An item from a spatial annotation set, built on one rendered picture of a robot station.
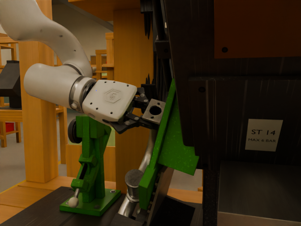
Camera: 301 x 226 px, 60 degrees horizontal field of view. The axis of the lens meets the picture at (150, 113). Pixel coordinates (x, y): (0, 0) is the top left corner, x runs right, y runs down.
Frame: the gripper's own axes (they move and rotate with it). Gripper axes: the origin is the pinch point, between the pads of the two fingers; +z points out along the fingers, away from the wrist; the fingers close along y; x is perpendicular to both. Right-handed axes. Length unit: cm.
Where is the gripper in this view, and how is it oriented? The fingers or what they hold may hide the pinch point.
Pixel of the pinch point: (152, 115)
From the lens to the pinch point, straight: 57.6
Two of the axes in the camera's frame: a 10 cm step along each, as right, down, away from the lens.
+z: 9.3, 2.9, -2.3
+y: 3.7, -7.5, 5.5
